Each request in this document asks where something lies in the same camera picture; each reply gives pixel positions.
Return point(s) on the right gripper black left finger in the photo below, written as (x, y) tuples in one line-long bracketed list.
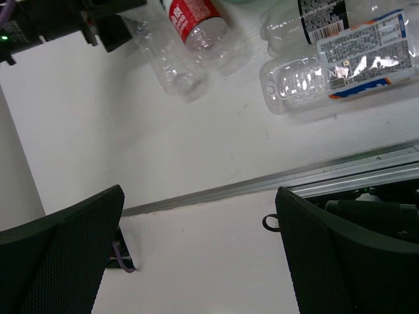
[(55, 264)]

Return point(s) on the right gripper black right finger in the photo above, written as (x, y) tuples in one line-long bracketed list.
[(351, 256)]

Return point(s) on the clear bottle blue white label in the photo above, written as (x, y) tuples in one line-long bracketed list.
[(378, 50)]

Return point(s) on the clear bottle white cap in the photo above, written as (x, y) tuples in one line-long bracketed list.
[(175, 68)]

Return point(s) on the clear bottle red label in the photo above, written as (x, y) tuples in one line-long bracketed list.
[(203, 30)]

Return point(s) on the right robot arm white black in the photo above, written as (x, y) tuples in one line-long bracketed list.
[(351, 256)]

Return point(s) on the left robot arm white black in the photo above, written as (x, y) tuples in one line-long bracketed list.
[(31, 23)]

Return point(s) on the clear bottle black label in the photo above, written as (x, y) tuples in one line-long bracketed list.
[(290, 25)]

